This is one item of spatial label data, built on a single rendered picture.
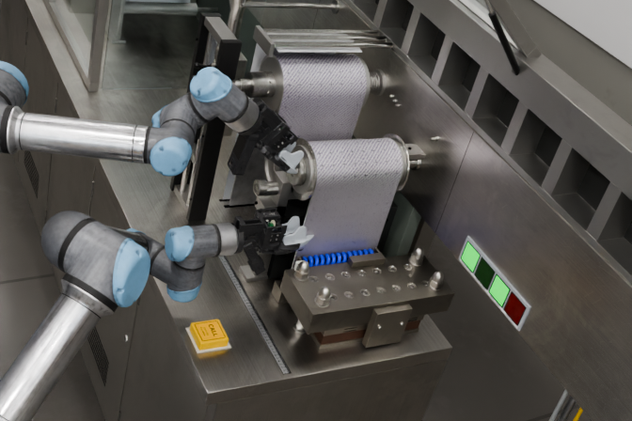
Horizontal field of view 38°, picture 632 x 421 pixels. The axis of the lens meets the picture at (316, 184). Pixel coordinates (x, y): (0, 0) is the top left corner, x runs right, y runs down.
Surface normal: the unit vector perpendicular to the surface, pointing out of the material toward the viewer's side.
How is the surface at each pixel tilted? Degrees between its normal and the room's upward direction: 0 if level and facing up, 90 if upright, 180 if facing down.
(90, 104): 0
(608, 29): 90
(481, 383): 0
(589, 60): 90
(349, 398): 90
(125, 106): 0
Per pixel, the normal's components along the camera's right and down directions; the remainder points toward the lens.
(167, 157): -0.01, 0.55
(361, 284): 0.23, -0.81
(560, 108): -0.88, 0.07
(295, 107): 0.41, 0.60
